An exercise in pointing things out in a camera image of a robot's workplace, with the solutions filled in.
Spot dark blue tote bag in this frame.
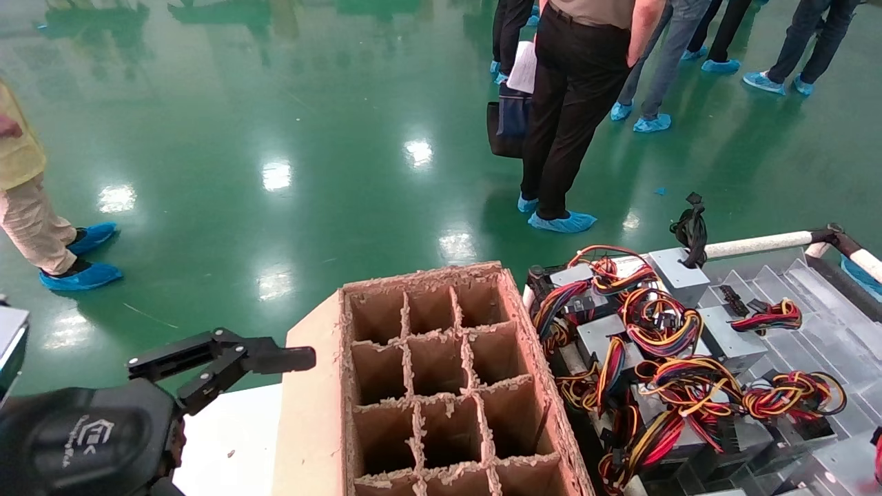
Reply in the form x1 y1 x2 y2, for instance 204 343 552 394
486 81 533 160

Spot person in dark jeans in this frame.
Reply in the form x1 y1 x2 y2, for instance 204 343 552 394
743 0 863 96

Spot person in black trousers beige shirt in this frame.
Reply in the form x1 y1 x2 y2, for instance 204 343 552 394
517 0 668 234

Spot red orange cable bundle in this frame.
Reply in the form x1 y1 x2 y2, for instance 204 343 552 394
566 245 661 296

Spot person in yellow coat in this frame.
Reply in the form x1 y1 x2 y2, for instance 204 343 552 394
0 79 124 291

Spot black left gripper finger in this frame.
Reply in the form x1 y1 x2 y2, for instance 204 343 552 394
126 329 317 416

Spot long white pipe rail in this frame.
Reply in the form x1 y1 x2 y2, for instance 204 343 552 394
703 230 815 260

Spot brown cardboard divider box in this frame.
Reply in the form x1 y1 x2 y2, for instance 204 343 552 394
272 260 597 496

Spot blue purple cable bundle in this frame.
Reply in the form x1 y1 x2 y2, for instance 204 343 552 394
531 279 595 349

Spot black pipe joint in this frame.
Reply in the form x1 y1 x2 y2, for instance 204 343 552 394
809 223 866 261

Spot red yellow black cable bundle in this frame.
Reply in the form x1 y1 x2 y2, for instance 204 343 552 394
598 405 693 494

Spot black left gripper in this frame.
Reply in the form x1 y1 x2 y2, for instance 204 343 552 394
0 378 187 496

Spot short white pipe rail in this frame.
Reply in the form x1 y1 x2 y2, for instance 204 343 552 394
849 248 882 284

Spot grey box device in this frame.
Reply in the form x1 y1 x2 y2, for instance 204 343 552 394
0 296 31 409

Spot yellow orange cable bundle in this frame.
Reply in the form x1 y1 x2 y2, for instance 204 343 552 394
555 336 629 414

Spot white paper sheet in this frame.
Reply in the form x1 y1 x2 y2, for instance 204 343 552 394
506 40 539 94

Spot coiled multicolour cable bundle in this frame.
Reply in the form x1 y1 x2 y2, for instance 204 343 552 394
619 287 704 359

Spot pile of power supplies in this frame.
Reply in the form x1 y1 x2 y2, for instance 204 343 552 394
689 254 882 496

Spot person in grey jeans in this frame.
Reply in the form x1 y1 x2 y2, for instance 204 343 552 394
610 0 712 134

